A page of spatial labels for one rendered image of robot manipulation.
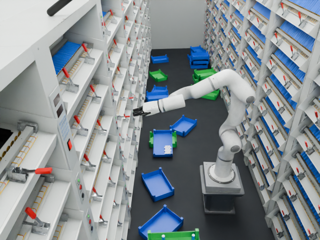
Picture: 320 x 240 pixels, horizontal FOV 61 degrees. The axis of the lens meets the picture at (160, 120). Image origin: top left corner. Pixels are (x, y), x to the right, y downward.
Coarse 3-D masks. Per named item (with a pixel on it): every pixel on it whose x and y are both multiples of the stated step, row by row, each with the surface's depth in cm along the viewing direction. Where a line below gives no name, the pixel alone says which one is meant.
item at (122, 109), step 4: (124, 84) 223; (124, 88) 225; (128, 88) 225; (124, 92) 221; (128, 92) 223; (124, 96) 216; (120, 100) 209; (124, 104) 206; (120, 108) 200; (124, 108) 202; (120, 112) 196; (120, 120) 188; (120, 124) 184
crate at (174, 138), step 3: (150, 132) 310; (174, 132) 310; (150, 135) 312; (174, 135) 312; (150, 138) 313; (174, 138) 311; (150, 141) 295; (174, 141) 306; (150, 144) 297; (174, 144) 296; (150, 147) 299; (174, 147) 298
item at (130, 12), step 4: (132, 0) 259; (132, 8) 258; (128, 12) 259; (132, 12) 259; (132, 28) 267; (132, 32) 269; (132, 52) 280; (136, 60) 285; (136, 64) 287; (136, 68) 290; (140, 116) 323
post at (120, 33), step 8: (104, 0) 188; (112, 0) 188; (120, 8) 191; (120, 24) 197; (120, 32) 200; (128, 64) 223; (128, 80) 221; (128, 96) 229; (128, 104) 234; (136, 144) 269
